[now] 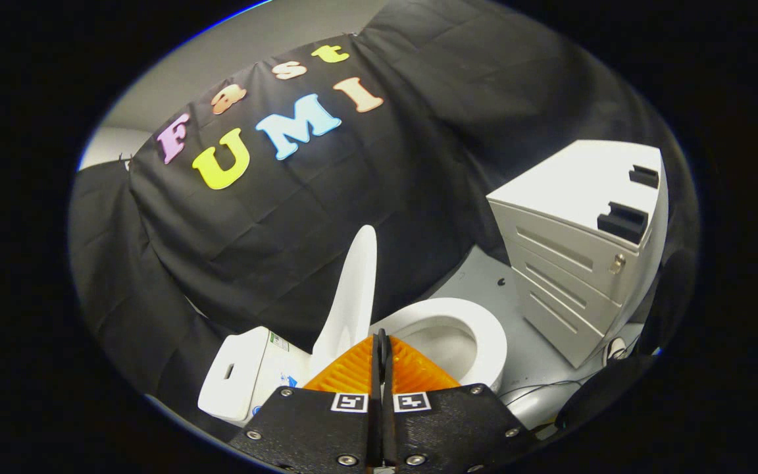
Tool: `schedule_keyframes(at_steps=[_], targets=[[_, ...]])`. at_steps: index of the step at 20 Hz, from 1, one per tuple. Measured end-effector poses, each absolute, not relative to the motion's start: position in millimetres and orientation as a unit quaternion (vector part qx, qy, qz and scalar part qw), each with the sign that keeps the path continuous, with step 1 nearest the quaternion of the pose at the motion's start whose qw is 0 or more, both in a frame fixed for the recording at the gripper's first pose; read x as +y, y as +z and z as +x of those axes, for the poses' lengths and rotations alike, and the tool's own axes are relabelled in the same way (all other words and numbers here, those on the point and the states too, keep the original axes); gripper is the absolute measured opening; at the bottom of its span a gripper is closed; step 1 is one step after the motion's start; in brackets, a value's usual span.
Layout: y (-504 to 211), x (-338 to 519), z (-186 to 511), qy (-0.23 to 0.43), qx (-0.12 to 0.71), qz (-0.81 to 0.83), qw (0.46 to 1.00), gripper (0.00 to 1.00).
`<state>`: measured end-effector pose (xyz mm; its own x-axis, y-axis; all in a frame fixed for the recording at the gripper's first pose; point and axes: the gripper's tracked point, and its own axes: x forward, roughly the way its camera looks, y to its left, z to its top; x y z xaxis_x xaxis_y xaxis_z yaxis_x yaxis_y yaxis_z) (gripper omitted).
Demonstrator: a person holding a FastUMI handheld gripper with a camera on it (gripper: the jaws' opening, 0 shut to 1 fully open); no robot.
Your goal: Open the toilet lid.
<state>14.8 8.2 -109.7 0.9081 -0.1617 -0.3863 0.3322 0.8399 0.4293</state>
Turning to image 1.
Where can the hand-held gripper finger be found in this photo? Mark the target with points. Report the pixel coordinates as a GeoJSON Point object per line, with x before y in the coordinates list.
{"type": "Point", "coordinates": [375, 428]}
{"type": "Point", "coordinates": [391, 428]}

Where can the white toilet bowl with seat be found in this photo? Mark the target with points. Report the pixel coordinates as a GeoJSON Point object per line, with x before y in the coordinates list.
{"type": "Point", "coordinates": [484, 329]}

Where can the white toilet tank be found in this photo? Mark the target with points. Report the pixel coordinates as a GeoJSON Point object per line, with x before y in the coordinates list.
{"type": "Point", "coordinates": [234, 375]}

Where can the black backdrop cloth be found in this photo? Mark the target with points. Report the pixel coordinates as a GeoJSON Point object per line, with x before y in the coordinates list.
{"type": "Point", "coordinates": [353, 197]}

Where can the white plug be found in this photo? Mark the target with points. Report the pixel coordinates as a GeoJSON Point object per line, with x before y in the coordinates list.
{"type": "Point", "coordinates": [615, 349]}

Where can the white drawer cabinet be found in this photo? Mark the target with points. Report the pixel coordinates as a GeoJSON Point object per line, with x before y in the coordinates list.
{"type": "Point", "coordinates": [576, 191]}

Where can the large black holder block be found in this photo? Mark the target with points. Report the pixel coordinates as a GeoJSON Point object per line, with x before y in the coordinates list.
{"type": "Point", "coordinates": [622, 225]}

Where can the small black holder block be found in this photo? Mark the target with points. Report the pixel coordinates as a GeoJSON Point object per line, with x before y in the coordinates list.
{"type": "Point", "coordinates": [644, 176]}

